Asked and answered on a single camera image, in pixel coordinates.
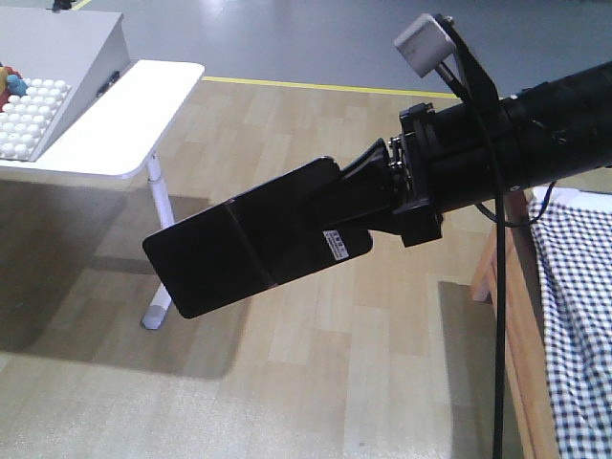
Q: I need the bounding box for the black camera cable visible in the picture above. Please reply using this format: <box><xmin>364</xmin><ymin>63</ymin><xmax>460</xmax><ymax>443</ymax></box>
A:
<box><xmin>437</xmin><ymin>18</ymin><xmax>556</xmax><ymax>459</ymax></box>

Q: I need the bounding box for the white desk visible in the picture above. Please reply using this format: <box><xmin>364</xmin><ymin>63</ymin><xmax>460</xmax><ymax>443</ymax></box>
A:
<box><xmin>0</xmin><ymin>59</ymin><xmax>206</xmax><ymax>331</ymax></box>

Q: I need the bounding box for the black smartphone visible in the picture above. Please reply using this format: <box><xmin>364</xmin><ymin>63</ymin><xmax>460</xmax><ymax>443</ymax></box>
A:
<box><xmin>142</xmin><ymin>157</ymin><xmax>373</xmax><ymax>318</ymax></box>

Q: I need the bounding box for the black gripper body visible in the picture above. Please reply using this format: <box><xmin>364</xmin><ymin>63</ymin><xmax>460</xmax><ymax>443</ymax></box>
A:
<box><xmin>392</xmin><ymin>103</ymin><xmax>492</xmax><ymax>247</ymax></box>

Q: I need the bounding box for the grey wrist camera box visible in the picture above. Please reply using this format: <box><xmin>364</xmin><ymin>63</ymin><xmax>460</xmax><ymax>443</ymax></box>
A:
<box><xmin>393</xmin><ymin>13</ymin><xmax>457</xmax><ymax>77</ymax></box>

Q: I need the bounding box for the black white checkered quilt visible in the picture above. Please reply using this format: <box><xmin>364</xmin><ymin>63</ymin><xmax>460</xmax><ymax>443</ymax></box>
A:
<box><xmin>528</xmin><ymin>186</ymin><xmax>611</xmax><ymax>458</ymax></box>

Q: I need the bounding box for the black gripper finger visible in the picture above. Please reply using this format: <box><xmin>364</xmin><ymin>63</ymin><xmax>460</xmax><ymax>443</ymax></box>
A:
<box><xmin>308</xmin><ymin>139</ymin><xmax>406</xmax><ymax>230</ymax></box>

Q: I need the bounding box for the grey tray of white balls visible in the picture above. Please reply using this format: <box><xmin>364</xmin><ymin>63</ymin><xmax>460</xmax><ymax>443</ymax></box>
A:
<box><xmin>1</xmin><ymin>7</ymin><xmax>131</xmax><ymax>167</ymax></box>

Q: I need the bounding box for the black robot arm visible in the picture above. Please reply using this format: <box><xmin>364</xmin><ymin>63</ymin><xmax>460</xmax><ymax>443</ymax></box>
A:
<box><xmin>308</xmin><ymin>63</ymin><xmax>611</xmax><ymax>246</ymax></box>

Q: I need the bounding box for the wooden bed frame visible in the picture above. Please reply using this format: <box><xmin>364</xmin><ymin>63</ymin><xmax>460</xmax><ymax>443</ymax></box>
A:
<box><xmin>470</xmin><ymin>188</ymin><xmax>560</xmax><ymax>459</ymax></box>

